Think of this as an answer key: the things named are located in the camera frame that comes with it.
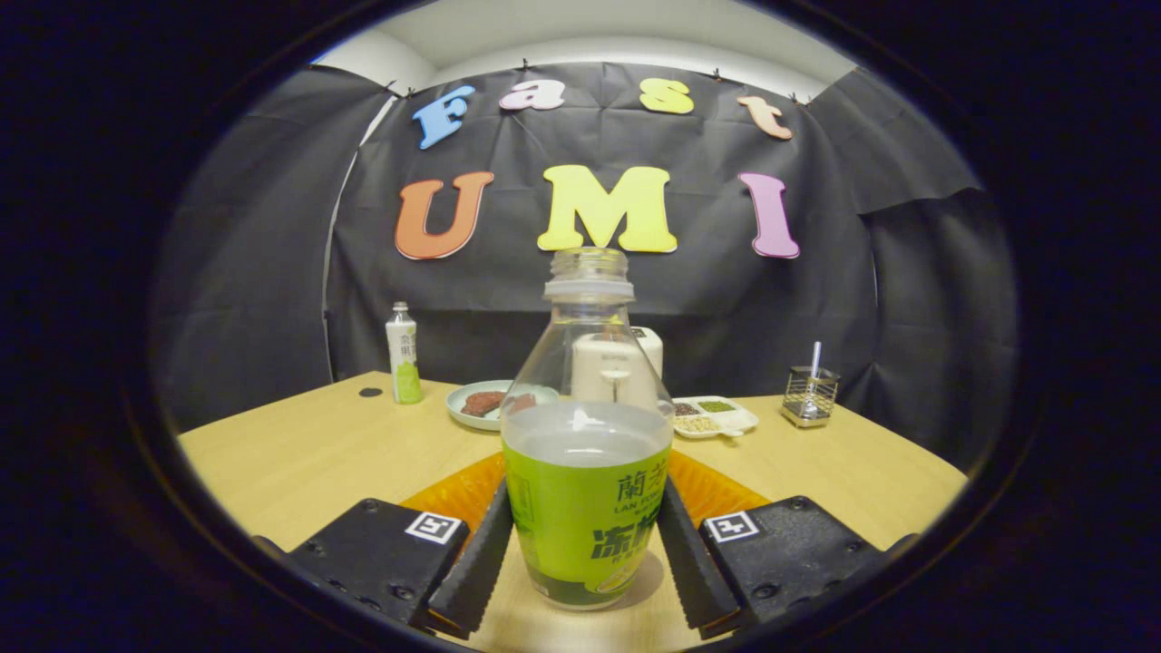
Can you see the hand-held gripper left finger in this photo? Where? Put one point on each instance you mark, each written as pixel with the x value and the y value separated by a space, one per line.
pixel 472 567

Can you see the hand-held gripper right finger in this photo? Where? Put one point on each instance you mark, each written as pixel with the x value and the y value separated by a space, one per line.
pixel 694 571

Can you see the green label juice bottle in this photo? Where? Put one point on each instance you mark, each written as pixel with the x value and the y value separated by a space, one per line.
pixel 580 526

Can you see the small white green bottle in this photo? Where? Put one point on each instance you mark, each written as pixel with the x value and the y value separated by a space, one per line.
pixel 404 358

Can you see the white divided snack tray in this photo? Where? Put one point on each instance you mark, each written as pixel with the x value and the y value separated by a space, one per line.
pixel 730 420

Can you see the brown meat slice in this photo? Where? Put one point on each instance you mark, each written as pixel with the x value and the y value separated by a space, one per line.
pixel 481 404
pixel 521 402

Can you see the pale green plate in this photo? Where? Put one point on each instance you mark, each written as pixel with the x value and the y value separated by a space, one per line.
pixel 456 404

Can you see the wooden table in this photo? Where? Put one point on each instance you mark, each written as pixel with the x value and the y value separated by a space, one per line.
pixel 317 453

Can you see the white toaster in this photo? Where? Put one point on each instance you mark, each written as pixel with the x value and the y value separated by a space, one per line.
pixel 651 354

